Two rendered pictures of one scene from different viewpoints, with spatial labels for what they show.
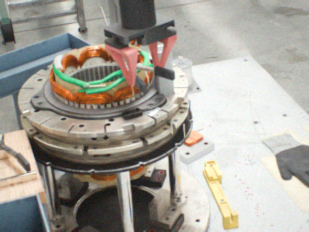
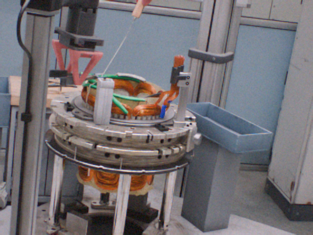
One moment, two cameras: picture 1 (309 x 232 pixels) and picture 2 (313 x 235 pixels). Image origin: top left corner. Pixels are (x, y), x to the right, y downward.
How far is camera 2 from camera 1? 171 cm
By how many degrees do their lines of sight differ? 81
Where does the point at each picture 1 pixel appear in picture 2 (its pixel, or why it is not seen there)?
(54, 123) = (76, 93)
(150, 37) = (61, 37)
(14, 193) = (16, 90)
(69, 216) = (108, 211)
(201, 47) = not seen: outside the picture
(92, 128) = (60, 99)
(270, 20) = not seen: outside the picture
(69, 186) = not seen: hidden behind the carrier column
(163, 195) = (81, 217)
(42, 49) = (249, 130)
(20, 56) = (235, 122)
